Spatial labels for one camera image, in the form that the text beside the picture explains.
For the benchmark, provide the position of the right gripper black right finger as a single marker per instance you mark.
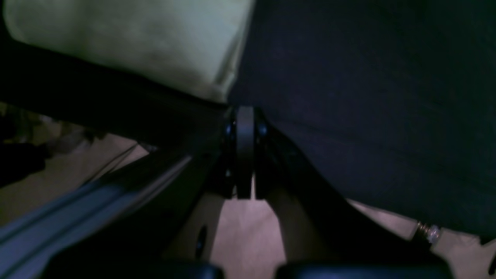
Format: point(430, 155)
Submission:
point(325, 237)

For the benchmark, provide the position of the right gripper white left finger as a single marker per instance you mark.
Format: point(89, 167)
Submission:
point(168, 232)

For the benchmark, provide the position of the green T-shirt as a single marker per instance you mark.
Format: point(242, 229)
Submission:
point(193, 46)

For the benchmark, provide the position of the black table cloth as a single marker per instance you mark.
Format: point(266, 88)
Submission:
point(393, 101)

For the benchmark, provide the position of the grey aluminium frame rail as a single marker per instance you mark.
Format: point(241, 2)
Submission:
point(29, 242)

